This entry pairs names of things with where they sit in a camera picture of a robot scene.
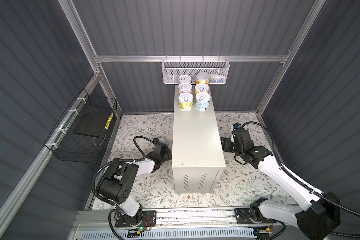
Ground teal label can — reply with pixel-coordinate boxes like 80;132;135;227
195;92;211;111

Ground yellow label can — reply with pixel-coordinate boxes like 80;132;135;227
178;93;194;112

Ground pink label can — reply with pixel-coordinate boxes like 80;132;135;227
178;83;193;94
178;75;192;84

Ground orange label can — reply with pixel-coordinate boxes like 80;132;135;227
196;72;211;85

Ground pink label can front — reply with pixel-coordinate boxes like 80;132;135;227
178;75;192;84

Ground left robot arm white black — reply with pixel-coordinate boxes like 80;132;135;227
91;142;172;226

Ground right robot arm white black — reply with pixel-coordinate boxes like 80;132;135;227
221;128;341;240

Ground white metal cabinet counter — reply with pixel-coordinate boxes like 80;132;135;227
172;87;226;194

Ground floral patterned mat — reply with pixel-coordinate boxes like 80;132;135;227
109;114;296;209

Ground yellow marker pen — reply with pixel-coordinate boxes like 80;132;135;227
104;113;114;130

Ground tubes in white basket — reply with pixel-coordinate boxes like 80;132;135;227
210;74;226;84

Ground left black corrugated cable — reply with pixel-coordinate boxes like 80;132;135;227
91;135;157;240

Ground black corrugated cable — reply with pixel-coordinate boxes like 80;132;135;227
241;121;360;239
91;135;157;240

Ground white wire mesh basket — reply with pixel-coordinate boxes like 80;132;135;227
162;57;230;84

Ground black wire wall basket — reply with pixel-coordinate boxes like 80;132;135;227
45;90;118;164

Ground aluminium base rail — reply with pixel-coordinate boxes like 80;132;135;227
68;207;306;240

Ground right black corrugated cable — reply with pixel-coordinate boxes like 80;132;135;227
241;121;360;239

